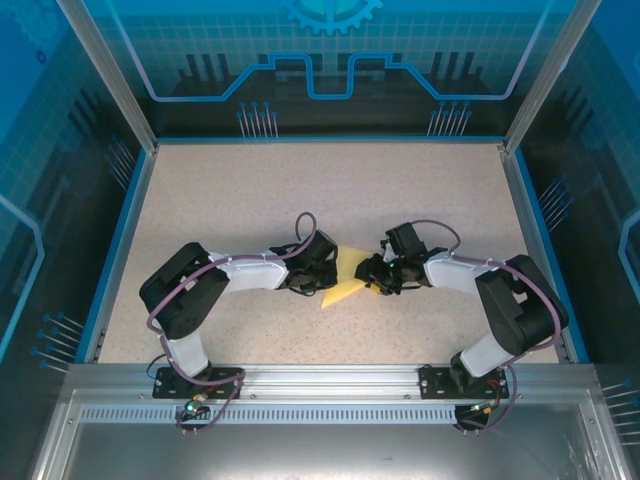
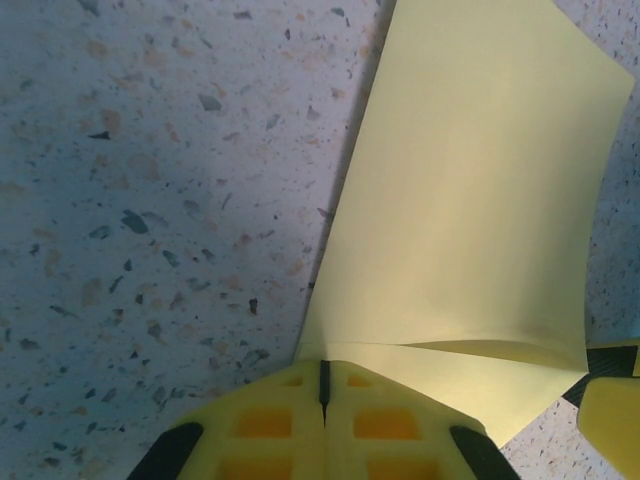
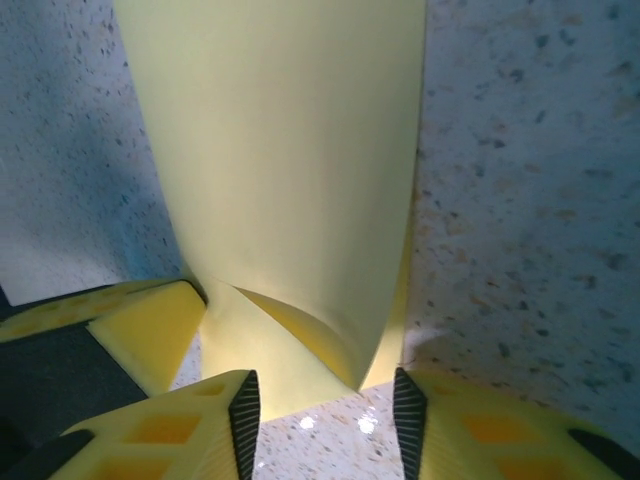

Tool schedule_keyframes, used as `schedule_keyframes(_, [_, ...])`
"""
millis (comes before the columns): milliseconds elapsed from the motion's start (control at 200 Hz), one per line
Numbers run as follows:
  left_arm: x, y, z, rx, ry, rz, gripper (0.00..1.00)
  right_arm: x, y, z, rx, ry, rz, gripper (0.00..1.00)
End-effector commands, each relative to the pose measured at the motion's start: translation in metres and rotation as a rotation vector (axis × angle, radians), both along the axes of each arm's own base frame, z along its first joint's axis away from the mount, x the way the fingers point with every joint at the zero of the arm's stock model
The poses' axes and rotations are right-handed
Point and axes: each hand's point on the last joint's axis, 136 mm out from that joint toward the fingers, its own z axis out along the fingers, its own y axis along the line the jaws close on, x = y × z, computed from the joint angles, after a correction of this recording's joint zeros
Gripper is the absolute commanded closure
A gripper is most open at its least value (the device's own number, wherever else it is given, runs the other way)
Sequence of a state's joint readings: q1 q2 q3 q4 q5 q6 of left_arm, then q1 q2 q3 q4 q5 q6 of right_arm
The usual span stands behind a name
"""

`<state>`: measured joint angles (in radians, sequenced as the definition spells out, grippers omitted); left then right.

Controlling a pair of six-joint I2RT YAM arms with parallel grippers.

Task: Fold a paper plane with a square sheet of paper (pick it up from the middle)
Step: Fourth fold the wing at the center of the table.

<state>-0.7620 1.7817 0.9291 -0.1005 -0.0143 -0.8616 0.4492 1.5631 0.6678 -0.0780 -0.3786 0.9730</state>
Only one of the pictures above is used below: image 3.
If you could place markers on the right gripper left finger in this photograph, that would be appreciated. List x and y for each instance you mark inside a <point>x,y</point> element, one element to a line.
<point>165,435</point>

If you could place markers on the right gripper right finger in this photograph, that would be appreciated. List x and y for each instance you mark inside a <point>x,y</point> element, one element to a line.
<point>490,440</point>

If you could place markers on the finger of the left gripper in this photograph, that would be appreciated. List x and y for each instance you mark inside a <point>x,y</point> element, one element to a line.
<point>140,330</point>

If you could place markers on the yellow cloth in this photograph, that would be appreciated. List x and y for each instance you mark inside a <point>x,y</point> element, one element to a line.
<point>280,150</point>

